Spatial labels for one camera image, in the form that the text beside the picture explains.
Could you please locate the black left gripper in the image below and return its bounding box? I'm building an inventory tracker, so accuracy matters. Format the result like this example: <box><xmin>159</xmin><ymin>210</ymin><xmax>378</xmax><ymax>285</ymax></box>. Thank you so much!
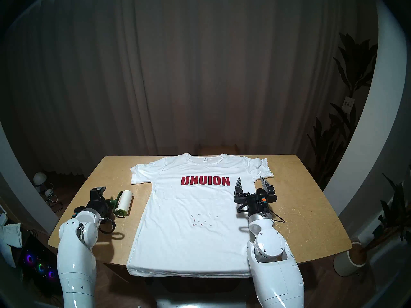
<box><xmin>85</xmin><ymin>186</ymin><xmax>111</xmax><ymax>218</ymax></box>

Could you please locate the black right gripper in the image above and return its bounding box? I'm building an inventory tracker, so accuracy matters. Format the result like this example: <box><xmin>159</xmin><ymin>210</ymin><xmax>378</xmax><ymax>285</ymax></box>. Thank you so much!
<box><xmin>234</xmin><ymin>177</ymin><xmax>277</xmax><ymax>215</ymax></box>

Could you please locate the green handled white lint roller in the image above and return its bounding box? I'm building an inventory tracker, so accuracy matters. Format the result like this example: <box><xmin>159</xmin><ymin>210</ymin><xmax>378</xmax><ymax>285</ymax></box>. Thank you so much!
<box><xmin>109</xmin><ymin>190</ymin><xmax>134</xmax><ymax>218</ymax></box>

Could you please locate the white T-shirt red UNUION print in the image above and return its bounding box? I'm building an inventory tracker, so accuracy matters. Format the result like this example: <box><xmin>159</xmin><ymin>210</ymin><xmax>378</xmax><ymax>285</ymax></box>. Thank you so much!
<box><xmin>126</xmin><ymin>153</ymin><xmax>274</xmax><ymax>278</ymax></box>

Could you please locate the brown wooden chair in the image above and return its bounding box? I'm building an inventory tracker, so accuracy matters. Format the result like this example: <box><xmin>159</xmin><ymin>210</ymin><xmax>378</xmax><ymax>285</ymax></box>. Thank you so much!
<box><xmin>197</xmin><ymin>144</ymin><xmax>240</xmax><ymax>156</ymax></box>

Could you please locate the large white mushroom lamp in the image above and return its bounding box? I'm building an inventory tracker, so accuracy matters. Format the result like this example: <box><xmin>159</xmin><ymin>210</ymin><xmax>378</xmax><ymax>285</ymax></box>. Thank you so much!
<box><xmin>33</xmin><ymin>173</ymin><xmax>47</xmax><ymax>193</ymax></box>

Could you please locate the white curved arch pillar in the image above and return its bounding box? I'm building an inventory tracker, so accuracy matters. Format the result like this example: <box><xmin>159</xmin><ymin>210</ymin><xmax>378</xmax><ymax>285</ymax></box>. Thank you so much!
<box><xmin>323</xmin><ymin>0</ymin><xmax>407</xmax><ymax>227</ymax></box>
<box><xmin>0</xmin><ymin>120</ymin><xmax>60</xmax><ymax>234</ymax></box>

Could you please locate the black computer with RGB fans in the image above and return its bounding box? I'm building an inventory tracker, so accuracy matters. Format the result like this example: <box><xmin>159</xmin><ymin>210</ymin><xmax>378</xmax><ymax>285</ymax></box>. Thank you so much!
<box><xmin>18</xmin><ymin>234</ymin><xmax>63</xmax><ymax>295</ymax></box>

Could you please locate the crumpled white cloth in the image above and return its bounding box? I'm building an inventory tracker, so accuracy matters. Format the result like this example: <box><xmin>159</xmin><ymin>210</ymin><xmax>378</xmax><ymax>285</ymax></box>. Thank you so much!
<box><xmin>0</xmin><ymin>213</ymin><xmax>23</xmax><ymax>268</ymax></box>

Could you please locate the plant in white pot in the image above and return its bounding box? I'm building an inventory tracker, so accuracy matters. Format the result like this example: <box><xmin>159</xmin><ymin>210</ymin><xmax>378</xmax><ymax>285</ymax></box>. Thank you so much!
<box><xmin>333</xmin><ymin>173</ymin><xmax>411</xmax><ymax>277</ymax></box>

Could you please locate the grey white robot torso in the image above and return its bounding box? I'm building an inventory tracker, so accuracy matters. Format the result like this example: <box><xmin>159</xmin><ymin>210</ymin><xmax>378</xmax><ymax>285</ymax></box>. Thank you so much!
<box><xmin>154</xmin><ymin>296</ymin><xmax>257</xmax><ymax>308</ymax></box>

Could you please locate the long beige pleated curtain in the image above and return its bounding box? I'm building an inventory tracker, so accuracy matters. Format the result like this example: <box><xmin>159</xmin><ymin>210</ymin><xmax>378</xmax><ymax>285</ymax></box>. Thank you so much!
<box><xmin>0</xmin><ymin>0</ymin><xmax>379</xmax><ymax>176</ymax></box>

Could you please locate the tall dark leafy plant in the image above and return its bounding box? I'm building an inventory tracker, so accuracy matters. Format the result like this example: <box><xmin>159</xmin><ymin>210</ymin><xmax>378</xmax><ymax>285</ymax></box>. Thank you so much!
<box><xmin>307</xmin><ymin>33</ymin><xmax>379</xmax><ymax>189</ymax></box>

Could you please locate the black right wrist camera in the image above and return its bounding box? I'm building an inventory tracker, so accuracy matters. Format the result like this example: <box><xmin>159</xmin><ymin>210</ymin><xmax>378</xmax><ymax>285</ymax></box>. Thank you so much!
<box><xmin>256</xmin><ymin>188</ymin><xmax>271</xmax><ymax>206</ymax></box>

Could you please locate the thick black left wrist cable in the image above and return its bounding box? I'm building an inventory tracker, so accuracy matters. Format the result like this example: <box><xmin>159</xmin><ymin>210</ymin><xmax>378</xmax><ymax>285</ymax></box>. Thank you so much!
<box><xmin>98</xmin><ymin>216</ymin><xmax>116</xmax><ymax>235</ymax></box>

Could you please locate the thin black right camera cable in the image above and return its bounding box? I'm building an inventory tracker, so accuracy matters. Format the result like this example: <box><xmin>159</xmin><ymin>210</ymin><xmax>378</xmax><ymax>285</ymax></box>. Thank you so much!
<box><xmin>267</xmin><ymin>208</ymin><xmax>286</xmax><ymax>223</ymax></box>

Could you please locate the white lamp cable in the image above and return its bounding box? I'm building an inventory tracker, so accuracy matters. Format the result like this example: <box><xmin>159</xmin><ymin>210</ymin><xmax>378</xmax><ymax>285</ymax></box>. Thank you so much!
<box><xmin>45</xmin><ymin>182</ymin><xmax>63</xmax><ymax>213</ymax></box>

